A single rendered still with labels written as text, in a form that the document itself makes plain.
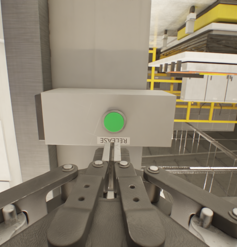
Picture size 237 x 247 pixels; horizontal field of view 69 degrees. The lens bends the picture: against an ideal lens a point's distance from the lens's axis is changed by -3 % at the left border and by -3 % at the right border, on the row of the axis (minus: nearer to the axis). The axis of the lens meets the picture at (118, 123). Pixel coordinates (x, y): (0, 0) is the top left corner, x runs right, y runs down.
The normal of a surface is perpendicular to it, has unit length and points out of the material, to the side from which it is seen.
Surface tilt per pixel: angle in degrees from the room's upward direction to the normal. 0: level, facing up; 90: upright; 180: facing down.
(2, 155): 90
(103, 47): 90
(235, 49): 90
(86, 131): 90
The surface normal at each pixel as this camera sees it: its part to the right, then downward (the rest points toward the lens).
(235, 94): 0.01, 0.27
